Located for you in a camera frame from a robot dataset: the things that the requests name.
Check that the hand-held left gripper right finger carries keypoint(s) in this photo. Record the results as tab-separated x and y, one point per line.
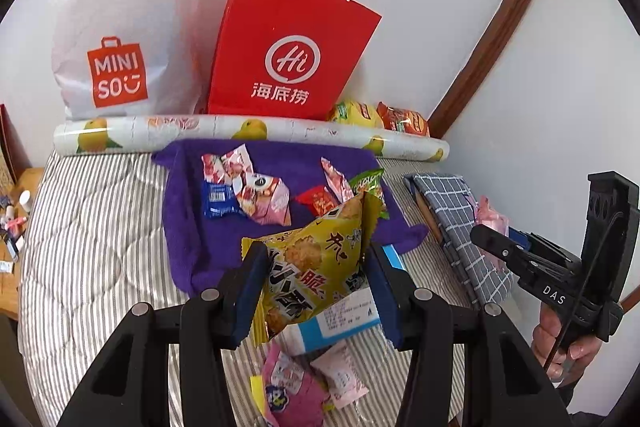
387	302

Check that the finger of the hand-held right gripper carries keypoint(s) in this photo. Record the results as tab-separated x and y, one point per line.
495	244
519	237

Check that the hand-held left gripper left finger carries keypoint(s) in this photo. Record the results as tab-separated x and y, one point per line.
252	297

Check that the pale pink snack packet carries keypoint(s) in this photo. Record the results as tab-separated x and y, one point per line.
487	214

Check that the yellow snack packet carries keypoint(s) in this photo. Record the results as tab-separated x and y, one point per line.
310	267

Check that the pink dark-circle snack packet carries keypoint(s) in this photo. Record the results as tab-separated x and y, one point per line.
265	202

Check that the red snack packet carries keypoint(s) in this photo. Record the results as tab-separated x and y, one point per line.
317	202

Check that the green snack packet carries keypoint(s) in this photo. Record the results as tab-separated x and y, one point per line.
370	182

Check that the person's right hand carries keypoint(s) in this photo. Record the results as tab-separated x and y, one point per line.
542	337

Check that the blue white snack packet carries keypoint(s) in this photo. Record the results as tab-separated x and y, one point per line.
340	322

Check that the grey checked cloth notebook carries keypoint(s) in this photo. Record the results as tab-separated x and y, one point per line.
450	217

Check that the light pink snack packet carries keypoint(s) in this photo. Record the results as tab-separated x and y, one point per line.
340	374

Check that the purple towel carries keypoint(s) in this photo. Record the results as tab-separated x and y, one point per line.
190	232

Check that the magenta snack packet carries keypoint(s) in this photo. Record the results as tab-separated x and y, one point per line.
290	387

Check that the long pink snack packet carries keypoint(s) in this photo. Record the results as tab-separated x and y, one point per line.
336	179

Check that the crumpled pink snack packet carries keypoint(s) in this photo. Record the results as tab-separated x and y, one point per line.
225	164

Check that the red chips bag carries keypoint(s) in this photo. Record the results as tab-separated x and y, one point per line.
405	121

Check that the striped bed mattress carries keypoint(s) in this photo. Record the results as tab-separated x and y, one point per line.
100	232

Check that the pear print paper roll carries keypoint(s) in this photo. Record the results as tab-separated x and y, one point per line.
200	127

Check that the yellow chips bag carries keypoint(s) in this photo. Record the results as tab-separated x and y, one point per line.
355	113

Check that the wooden desk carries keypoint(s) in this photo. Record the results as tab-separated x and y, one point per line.
10	292

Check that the small white bottle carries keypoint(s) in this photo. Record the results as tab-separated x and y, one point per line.
25	199

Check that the pink white cosmetic tube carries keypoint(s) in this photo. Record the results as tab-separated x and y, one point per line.
15	222

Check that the red paper bag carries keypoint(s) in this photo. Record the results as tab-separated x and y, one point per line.
290	32

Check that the red cardboard panel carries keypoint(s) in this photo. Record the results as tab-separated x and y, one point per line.
12	142

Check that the white plastic shopping bag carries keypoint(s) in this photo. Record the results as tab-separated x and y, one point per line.
125	7

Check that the wooden door frame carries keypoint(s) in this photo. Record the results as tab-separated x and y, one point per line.
500	22

